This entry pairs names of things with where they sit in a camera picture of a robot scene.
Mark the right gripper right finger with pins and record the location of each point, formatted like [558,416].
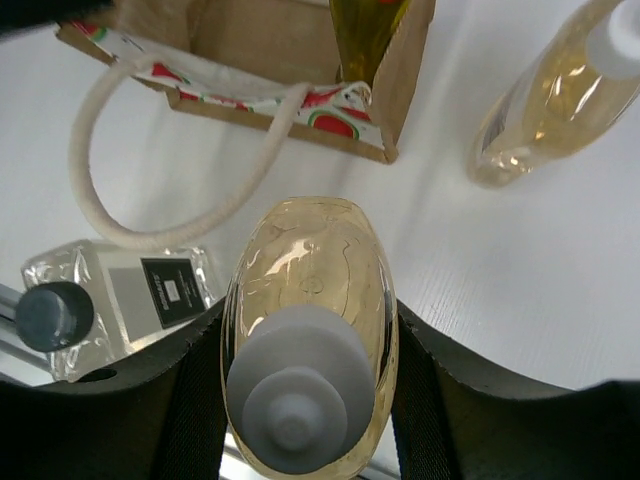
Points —
[458,415]

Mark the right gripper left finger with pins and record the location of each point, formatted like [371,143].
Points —
[158,414]

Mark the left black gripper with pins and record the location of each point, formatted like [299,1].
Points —
[20,15]

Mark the grey cap clear bottle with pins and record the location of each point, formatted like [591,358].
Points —
[139,298]

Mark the white cap amber bottle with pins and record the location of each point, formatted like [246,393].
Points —
[310,342]
[572,94]

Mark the burlap watermelon canvas bag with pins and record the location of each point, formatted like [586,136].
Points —
[270,65]

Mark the red cap yellow bottle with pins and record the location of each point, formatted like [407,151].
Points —
[363,30]

